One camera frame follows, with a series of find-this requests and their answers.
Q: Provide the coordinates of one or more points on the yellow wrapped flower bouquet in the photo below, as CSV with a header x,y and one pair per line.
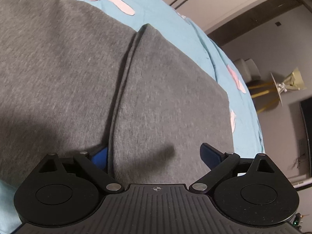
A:
x,y
292,82

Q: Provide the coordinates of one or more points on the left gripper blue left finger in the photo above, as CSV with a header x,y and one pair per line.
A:
x,y
92,166

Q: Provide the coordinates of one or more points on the grey sweatpants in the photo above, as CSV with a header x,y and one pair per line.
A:
x,y
109,95

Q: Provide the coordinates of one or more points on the wall mounted black television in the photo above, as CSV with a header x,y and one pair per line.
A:
x,y
306,111

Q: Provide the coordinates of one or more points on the grey cylindrical stool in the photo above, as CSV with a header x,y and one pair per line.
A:
x,y
248,70

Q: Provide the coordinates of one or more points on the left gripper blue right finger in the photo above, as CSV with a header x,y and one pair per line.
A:
x,y
221,166

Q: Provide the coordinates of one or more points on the white yellow-legged side table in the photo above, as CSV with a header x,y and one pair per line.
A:
x,y
265,94

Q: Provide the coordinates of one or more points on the light blue mushroom bedsheet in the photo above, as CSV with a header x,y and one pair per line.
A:
x,y
195,41

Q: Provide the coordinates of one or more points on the dark wooden door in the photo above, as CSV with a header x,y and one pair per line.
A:
x,y
251,19

